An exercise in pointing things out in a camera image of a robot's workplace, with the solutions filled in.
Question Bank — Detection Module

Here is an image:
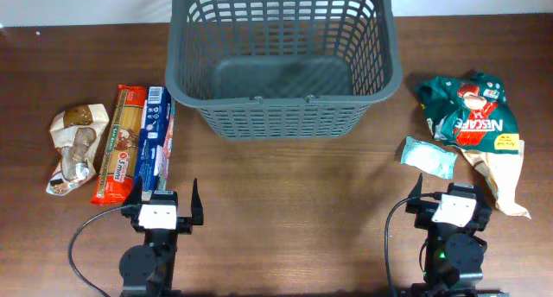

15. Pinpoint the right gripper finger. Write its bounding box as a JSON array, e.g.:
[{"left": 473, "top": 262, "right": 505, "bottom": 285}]
[
  {"left": 409, "top": 174, "right": 423, "bottom": 201},
  {"left": 474, "top": 185, "right": 488, "bottom": 205}
]

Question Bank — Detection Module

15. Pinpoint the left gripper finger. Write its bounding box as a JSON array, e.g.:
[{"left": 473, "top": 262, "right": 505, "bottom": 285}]
[
  {"left": 190, "top": 179, "right": 204, "bottom": 225},
  {"left": 124, "top": 176, "right": 143, "bottom": 205}
]

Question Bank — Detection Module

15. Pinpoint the orange spaghetti packet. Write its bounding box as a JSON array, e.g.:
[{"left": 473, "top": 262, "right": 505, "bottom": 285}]
[{"left": 90, "top": 85, "right": 147, "bottom": 205}]

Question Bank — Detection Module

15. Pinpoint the light teal pouch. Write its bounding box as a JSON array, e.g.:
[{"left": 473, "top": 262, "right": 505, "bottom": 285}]
[{"left": 400, "top": 136, "right": 457, "bottom": 180}]

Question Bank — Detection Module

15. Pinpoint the blue pasta packet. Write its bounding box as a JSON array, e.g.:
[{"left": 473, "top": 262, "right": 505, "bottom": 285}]
[{"left": 133, "top": 86, "right": 174, "bottom": 200}]

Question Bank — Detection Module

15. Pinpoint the green Nescafe bag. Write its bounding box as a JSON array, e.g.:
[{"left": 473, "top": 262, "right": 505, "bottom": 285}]
[{"left": 416, "top": 73, "right": 531, "bottom": 218}]

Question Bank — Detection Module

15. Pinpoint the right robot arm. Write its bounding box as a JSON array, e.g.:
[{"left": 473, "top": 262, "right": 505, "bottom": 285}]
[{"left": 405, "top": 177, "right": 492, "bottom": 297}]

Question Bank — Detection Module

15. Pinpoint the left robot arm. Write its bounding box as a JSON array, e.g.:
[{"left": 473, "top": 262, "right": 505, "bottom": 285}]
[{"left": 119, "top": 182, "right": 204, "bottom": 297}]

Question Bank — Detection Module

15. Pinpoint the brown and cream crumpled bag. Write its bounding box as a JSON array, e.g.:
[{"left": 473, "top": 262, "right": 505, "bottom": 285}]
[{"left": 46, "top": 104, "right": 110, "bottom": 196}]

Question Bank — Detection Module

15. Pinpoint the grey plastic basket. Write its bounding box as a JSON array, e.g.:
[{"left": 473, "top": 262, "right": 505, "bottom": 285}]
[{"left": 165, "top": 0, "right": 403, "bottom": 140}]

